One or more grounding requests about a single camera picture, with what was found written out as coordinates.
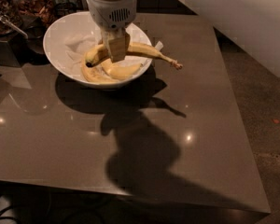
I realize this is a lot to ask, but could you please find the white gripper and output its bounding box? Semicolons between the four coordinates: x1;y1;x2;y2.
86;0;137;63

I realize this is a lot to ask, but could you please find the yellow banana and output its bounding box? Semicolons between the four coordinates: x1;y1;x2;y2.
84;42;183;69
81;63;118;84
101;59;142;80

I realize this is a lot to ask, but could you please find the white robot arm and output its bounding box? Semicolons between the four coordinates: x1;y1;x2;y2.
86;0;280;78

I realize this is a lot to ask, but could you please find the white ceramic bowl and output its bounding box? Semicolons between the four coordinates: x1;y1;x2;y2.
43;11;150;90

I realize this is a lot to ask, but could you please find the white paper liner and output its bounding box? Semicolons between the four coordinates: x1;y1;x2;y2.
65;30;151;77

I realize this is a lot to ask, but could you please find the right glass snack jar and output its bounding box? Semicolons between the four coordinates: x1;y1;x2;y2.
15;0;56;28

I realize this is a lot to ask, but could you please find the glass snack jar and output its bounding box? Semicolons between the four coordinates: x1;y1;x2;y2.
0;0;24;37
15;0;56;28

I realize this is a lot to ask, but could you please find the left glass snack jar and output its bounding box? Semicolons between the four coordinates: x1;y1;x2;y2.
0;0;24;37

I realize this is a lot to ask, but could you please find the metal scoop handle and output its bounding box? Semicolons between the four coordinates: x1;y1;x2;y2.
0;15;29;39

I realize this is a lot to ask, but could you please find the black cable on floor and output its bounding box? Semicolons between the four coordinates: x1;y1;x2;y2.
0;204;22;224

